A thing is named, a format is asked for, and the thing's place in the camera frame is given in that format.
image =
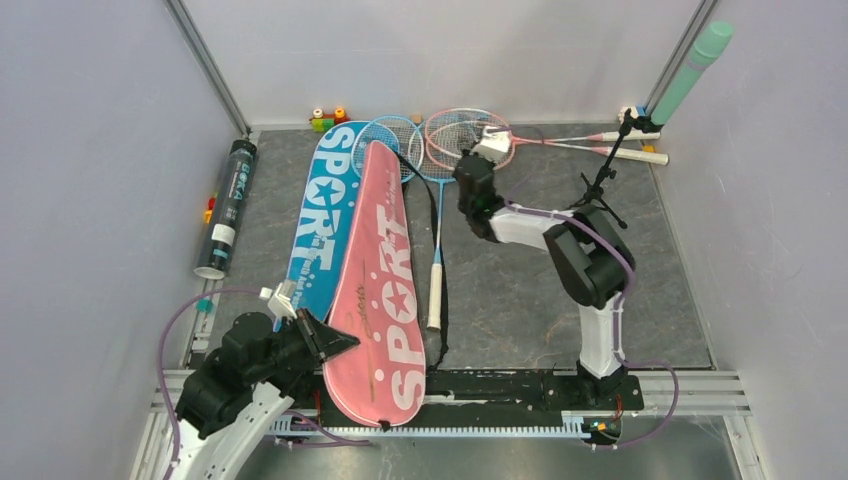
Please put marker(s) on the toy blocks at back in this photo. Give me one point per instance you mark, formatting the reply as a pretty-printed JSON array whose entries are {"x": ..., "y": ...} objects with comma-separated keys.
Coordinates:
[{"x": 322, "y": 121}]

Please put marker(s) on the blue racket cover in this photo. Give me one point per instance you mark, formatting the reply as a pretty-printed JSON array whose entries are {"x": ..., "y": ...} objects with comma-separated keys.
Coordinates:
[{"x": 325, "y": 221}]

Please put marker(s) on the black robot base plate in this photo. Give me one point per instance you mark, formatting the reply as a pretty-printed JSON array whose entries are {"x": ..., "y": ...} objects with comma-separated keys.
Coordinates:
[{"x": 519, "y": 398}]

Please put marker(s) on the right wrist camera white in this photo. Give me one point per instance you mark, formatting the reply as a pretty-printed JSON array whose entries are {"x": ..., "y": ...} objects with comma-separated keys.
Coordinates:
[{"x": 495, "y": 144}]

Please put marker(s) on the pink racket cover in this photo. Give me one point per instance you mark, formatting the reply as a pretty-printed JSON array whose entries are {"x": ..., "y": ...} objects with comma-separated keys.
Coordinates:
[{"x": 382, "y": 381}]

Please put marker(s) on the green foam tube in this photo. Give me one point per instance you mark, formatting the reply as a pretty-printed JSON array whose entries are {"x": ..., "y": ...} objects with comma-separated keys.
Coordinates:
[{"x": 706, "y": 49}]

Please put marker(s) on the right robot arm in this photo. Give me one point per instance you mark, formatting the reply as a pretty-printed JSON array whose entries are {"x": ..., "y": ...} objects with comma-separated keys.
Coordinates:
[{"x": 593, "y": 264}]

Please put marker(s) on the toy blocks at left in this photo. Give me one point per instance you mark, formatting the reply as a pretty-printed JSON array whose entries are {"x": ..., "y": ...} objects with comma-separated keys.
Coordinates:
[{"x": 209, "y": 210}]

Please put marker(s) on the white slotted cable duct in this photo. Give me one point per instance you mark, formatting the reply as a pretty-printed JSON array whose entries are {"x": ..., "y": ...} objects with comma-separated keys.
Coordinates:
[{"x": 569, "y": 427}]

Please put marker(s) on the blue badminton racket right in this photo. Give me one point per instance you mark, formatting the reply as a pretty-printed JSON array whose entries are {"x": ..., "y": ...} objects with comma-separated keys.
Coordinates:
[{"x": 442, "y": 154}]

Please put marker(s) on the teal clip on rail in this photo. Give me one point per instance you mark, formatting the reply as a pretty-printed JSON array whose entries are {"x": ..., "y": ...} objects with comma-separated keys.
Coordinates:
[{"x": 204, "y": 305}]

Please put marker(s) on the blue badminton racket left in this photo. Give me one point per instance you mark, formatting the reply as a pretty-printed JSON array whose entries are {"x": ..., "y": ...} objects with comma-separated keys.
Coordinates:
[{"x": 397, "y": 134}]

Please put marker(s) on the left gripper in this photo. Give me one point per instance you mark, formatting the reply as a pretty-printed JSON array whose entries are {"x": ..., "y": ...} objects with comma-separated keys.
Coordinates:
[{"x": 325, "y": 342}]

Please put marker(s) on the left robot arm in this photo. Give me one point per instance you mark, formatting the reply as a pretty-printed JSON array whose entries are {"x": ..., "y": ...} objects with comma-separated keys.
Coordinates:
[{"x": 228, "y": 404}]

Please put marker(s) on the blue badminton racket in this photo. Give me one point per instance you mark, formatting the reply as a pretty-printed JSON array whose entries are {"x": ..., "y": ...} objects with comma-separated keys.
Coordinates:
[
  {"x": 397, "y": 134},
  {"x": 442, "y": 154}
]

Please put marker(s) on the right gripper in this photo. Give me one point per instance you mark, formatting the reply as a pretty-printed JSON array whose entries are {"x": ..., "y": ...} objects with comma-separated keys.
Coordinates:
[{"x": 489, "y": 165}]

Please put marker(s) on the black shuttlecock tube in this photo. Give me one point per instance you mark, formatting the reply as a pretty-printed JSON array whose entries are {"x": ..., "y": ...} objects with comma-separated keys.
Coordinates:
[{"x": 220, "y": 235}]

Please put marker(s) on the black mini tripod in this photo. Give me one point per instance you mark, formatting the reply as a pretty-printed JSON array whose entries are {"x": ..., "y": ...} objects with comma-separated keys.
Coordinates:
[{"x": 633, "y": 118}]

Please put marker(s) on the toy blocks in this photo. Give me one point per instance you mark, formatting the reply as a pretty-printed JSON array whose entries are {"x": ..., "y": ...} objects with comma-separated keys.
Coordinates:
[
  {"x": 322, "y": 121},
  {"x": 209, "y": 210}
]

